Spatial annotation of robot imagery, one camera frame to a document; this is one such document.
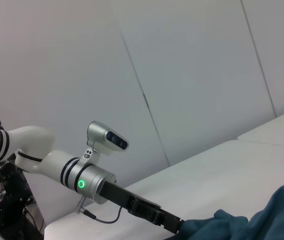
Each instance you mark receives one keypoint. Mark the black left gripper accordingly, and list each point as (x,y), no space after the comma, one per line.
(114,193)

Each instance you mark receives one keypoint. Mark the teal t-shirt with FREE print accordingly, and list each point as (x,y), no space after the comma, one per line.
(257,220)

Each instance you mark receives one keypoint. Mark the white and silver left arm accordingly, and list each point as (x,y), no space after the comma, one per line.
(44,160)

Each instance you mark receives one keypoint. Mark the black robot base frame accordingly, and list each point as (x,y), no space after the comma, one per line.
(12,200)

